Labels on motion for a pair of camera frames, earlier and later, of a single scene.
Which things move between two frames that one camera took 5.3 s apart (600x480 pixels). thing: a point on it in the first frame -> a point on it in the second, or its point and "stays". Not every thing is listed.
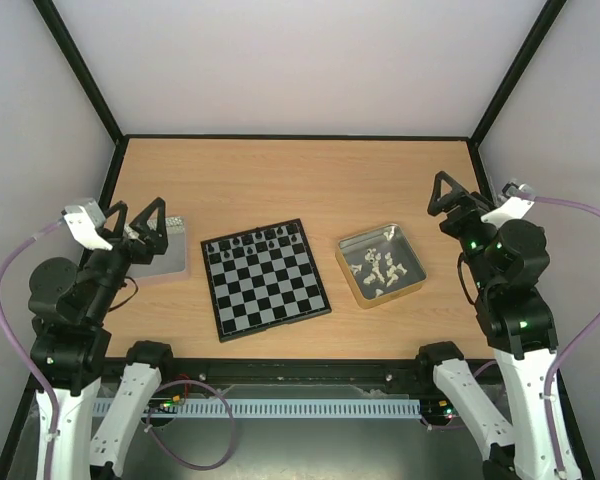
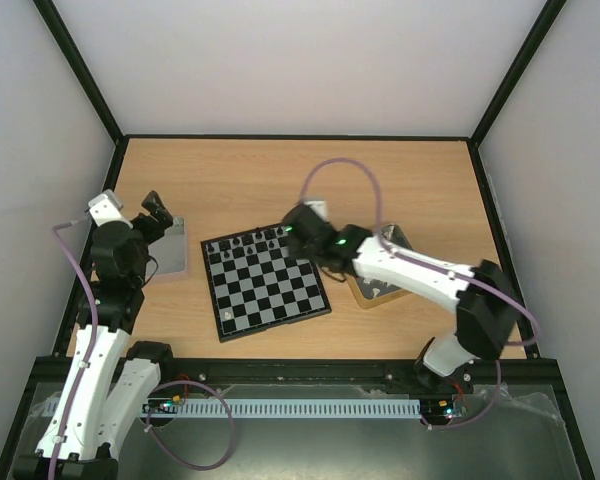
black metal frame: [290, 372] stays
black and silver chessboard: [263, 278] stays
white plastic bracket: [515, 202] -> [319, 206]
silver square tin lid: [173, 260] stays
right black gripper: [456, 215] -> [298, 230]
